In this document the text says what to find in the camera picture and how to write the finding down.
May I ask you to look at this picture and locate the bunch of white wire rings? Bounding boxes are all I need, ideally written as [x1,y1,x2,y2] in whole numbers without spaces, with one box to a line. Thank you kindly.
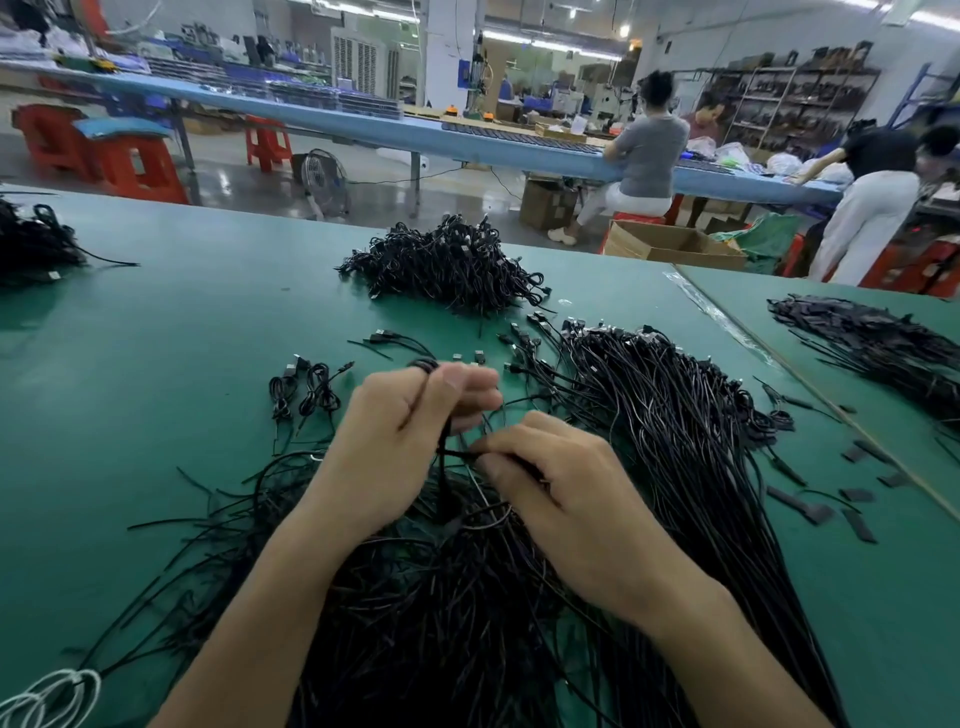
[0,667,104,728]

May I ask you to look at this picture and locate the red stool with blue seat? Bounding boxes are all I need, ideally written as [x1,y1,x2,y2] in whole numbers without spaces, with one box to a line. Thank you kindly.
[72,117,191,206]

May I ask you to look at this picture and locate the heap of black cables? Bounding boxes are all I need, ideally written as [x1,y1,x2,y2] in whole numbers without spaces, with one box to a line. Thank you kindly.
[0,195,137,282]
[337,214,552,317]

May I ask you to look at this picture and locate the person's left hand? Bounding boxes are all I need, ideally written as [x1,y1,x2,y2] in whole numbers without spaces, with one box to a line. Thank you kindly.
[307,363,504,539]

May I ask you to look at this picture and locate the pile of white bags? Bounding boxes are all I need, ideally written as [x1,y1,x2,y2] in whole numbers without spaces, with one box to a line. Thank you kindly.
[712,139,857,185]

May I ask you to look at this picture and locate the long blue workbench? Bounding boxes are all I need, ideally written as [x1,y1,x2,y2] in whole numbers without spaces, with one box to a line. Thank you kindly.
[45,63,845,209]

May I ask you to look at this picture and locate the scattered dark tie pieces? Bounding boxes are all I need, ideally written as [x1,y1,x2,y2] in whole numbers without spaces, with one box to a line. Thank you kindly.
[750,375,909,545]

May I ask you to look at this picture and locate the blue metal rack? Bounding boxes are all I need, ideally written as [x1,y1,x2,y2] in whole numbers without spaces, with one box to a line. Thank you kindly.
[888,63,960,129]

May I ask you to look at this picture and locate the open cardboard box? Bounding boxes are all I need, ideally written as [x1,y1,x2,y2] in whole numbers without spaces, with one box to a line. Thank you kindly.
[603,222,749,272]

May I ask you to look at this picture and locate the spread of straight black cables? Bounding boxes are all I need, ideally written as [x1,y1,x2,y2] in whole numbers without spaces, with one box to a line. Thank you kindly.
[768,292,960,422]

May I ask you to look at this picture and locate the person's left forearm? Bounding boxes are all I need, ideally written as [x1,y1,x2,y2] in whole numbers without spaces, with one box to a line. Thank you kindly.
[150,502,392,728]

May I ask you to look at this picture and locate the red plastic stool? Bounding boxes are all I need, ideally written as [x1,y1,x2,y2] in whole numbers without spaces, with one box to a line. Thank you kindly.
[862,240,960,297]
[246,117,294,173]
[12,102,84,174]

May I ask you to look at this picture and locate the white pillar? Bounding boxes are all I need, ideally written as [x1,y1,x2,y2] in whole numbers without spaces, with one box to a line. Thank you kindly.
[420,0,485,110]

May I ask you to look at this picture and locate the grey floor fan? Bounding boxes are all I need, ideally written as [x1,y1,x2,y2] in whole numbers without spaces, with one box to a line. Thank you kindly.
[292,147,351,221]

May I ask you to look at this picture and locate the person's right hand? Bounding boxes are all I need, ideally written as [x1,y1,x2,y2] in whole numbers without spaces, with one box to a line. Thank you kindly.
[468,409,699,632]

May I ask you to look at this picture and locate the green bag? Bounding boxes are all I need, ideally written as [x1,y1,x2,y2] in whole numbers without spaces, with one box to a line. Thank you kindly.
[720,213,812,275]

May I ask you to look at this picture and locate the pile of black cables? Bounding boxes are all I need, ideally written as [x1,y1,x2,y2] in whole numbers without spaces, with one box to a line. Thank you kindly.
[82,327,647,728]

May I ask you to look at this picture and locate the small cardboard box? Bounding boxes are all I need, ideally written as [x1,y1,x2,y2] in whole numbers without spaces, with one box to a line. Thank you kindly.
[519,177,581,231]

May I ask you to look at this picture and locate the person's right forearm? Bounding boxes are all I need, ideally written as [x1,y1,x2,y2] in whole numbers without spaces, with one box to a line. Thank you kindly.
[645,577,834,728]

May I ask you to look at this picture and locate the bundle of long black cables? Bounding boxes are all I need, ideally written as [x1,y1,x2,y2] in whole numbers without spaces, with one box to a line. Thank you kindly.
[502,312,849,728]

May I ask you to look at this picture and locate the metal storage shelf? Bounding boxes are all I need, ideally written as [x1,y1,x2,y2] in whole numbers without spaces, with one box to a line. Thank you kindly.
[705,42,884,152]

